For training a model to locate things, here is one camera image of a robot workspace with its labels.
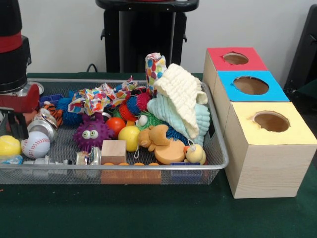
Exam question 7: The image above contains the mint green cloth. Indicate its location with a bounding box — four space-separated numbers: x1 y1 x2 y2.
147 94 211 145

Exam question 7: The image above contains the purple googly-eyed monster toy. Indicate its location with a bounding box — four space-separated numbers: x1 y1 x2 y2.
74 113 115 152

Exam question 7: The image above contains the cream knit cloth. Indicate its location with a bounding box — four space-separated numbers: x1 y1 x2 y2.
155 63 209 138

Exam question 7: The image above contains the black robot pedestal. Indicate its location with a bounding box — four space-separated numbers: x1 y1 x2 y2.
96 0 200 74

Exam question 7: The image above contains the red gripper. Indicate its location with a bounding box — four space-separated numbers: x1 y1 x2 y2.
0 83 40 141

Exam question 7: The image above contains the shallow clear mesh bin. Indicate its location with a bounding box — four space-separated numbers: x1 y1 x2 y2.
0 78 229 185

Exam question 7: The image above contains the small yellow rubber duck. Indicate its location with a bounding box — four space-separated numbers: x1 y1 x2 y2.
184 140 207 165

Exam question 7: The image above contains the wooden cube block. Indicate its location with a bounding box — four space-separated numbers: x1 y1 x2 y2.
101 140 127 165

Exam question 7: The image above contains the black chair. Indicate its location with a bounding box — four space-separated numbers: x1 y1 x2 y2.
287 5 317 97

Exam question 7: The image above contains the multicolour polka dot cloth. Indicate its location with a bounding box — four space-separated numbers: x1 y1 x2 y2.
68 76 140 115
146 53 168 95

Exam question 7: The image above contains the crushed clear plastic bottle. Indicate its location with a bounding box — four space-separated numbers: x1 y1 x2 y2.
23 156 68 170

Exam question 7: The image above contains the orange foam duck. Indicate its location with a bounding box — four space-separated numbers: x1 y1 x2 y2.
138 124 186 165

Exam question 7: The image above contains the wooden box with three holes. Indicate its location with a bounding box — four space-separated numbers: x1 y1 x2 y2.
203 47 317 199

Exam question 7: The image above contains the white baseball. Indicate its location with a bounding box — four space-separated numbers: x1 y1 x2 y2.
21 131 51 159

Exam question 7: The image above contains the small yellow ball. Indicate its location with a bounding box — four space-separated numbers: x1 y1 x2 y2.
118 125 141 152

